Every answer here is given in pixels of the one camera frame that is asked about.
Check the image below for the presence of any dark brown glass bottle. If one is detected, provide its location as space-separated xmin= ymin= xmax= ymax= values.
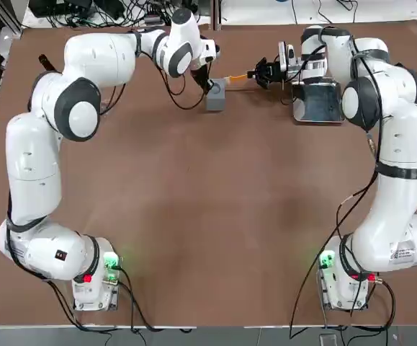
xmin=37 ymin=53 xmax=57 ymax=72

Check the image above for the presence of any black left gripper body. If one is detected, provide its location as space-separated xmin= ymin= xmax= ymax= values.
xmin=192 ymin=65 xmax=209 ymax=86

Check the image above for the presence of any metal tray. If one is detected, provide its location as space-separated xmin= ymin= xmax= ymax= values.
xmin=291 ymin=79 xmax=345 ymax=125

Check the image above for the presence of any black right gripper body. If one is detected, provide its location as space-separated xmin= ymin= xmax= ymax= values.
xmin=264 ymin=61 xmax=285 ymax=83

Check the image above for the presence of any aluminium frame post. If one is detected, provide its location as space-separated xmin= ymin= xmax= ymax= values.
xmin=211 ymin=0 xmax=224 ymax=32

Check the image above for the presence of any black base cable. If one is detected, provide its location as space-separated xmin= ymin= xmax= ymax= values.
xmin=44 ymin=266 xmax=166 ymax=332

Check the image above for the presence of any grey cube with round hole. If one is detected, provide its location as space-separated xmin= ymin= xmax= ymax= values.
xmin=205 ymin=78 xmax=228 ymax=112

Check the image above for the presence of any black loose arm cable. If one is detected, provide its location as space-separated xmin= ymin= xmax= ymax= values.
xmin=289 ymin=172 xmax=379 ymax=329

